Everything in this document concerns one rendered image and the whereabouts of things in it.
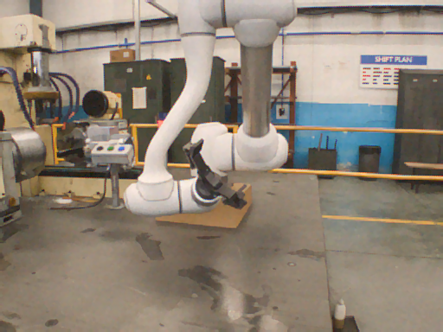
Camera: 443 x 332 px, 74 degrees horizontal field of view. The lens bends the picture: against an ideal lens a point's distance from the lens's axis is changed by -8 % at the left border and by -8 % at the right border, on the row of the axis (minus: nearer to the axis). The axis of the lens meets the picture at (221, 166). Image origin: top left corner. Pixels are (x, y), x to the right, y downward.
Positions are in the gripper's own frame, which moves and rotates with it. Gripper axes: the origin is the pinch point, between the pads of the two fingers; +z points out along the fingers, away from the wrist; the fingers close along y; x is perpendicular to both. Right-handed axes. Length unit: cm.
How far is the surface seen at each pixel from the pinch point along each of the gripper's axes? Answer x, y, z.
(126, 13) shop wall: -237, -436, -498
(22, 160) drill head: 41, -64, -65
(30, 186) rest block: 50, -67, -97
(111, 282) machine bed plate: 35.7, 1.6, -20.5
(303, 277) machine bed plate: -1.0, 34.7, -15.8
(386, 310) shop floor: -52, 126, -121
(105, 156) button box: 13, -42, -66
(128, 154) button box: 6, -36, -64
